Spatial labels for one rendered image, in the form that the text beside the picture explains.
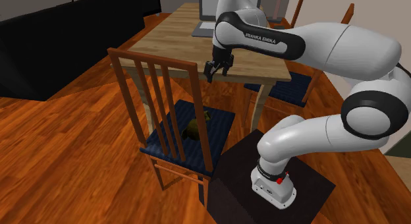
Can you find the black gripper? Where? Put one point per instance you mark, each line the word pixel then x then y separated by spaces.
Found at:
pixel 221 56

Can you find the olive green figure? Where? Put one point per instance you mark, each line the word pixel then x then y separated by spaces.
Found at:
pixel 192 128

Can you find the light wooden table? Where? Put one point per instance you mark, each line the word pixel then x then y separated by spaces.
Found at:
pixel 179 40

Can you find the grey laptop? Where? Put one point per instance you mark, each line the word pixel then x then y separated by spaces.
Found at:
pixel 204 29

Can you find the black sofa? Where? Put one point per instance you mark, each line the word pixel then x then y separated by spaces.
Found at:
pixel 64 43

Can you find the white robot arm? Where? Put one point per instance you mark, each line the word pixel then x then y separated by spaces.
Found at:
pixel 340 46

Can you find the dark robot stand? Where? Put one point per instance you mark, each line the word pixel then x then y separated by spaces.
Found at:
pixel 237 181

